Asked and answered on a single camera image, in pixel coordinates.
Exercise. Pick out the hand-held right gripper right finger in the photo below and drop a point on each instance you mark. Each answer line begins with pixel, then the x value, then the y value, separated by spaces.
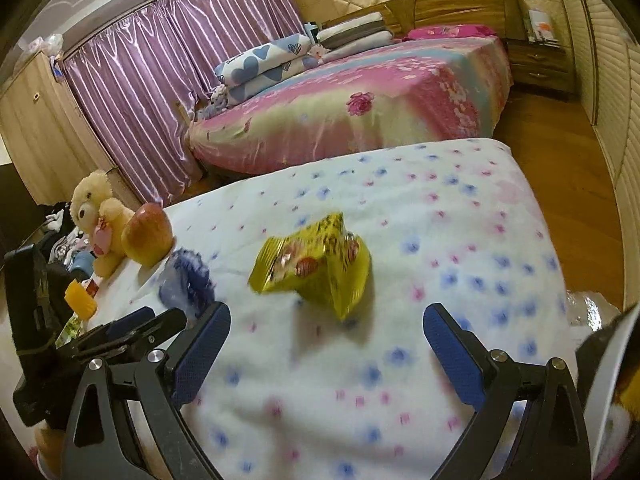
pixel 452 355

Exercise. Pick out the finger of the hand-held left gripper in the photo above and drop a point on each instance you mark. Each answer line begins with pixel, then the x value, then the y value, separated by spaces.
pixel 132 320
pixel 160 327

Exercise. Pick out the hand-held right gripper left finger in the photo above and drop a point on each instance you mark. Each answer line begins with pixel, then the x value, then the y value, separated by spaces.
pixel 202 355

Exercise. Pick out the blue cloth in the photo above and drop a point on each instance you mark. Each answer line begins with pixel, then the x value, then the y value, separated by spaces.
pixel 187 275

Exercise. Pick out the yellow snack packet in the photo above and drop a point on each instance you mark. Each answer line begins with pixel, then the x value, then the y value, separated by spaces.
pixel 310 280

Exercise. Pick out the black trash bin white rim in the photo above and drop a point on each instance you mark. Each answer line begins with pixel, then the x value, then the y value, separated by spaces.
pixel 592 370

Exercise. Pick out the orange block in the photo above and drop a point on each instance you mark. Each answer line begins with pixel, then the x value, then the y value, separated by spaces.
pixel 80 300

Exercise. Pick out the pile of clothes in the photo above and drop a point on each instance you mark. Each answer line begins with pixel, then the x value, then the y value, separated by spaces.
pixel 62 240

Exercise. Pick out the red yellow apple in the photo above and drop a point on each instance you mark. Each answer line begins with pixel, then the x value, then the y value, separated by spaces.
pixel 147 235

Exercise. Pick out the cream teddy bear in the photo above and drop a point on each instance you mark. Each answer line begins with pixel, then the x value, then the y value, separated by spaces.
pixel 90 200

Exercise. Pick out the white dotted floral blanket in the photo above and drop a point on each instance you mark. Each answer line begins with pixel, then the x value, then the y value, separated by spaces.
pixel 400 235

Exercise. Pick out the silver foil sheet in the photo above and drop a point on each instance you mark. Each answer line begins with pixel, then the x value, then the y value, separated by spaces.
pixel 595 310

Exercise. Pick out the light wooden cabinet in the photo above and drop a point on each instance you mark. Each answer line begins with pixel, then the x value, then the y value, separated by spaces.
pixel 40 125

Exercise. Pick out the small plush toy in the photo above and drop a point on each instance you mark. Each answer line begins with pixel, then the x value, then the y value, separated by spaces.
pixel 217 102

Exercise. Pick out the purple satin curtain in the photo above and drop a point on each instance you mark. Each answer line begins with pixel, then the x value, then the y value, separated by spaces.
pixel 150 60

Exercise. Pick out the bed with pink floral sheet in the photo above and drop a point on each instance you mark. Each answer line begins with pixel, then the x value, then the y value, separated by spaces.
pixel 350 110

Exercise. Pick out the heart pattern pillows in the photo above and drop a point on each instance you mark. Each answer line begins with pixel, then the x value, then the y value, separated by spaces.
pixel 260 60

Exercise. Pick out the wooden nightstand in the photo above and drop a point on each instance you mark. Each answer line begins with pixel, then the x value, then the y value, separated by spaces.
pixel 540 65

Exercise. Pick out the cream louvred wardrobe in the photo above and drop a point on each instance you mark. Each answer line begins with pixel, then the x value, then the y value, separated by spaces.
pixel 615 85

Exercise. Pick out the pink pillow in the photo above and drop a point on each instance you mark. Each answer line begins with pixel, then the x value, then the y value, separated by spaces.
pixel 450 31

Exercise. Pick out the striped pillows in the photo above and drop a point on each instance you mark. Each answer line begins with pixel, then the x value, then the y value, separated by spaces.
pixel 355 35

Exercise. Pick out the white box on nightstand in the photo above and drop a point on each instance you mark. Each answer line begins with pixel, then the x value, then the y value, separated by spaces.
pixel 541 25

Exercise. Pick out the wooden headboard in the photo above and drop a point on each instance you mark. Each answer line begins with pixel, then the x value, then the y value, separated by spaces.
pixel 450 7

